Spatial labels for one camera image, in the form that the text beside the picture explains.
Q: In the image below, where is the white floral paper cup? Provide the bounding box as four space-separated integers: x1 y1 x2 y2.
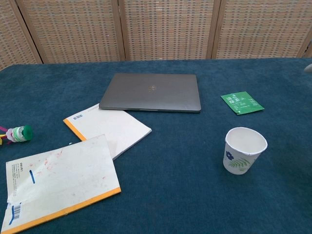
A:
222 127 268 175

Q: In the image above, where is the green tea sachet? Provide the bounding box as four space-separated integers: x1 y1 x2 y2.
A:
220 91 265 116

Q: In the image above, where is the woven wooden folding screen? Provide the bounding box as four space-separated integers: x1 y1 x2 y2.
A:
0 0 312 72

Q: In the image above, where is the grey closed laptop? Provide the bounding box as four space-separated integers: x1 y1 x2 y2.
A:
98 73 202 114

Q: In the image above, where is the blue felt table cover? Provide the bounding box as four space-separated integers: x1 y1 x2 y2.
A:
0 57 312 234

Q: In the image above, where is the clean white orange-spine notebook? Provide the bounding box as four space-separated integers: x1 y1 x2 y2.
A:
62 103 153 161

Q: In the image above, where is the stained white orange-spine notebook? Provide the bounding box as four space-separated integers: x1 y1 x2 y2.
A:
0 134 122 234

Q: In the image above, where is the colourful feather shuttlecock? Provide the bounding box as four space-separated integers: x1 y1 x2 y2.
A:
0 124 34 146

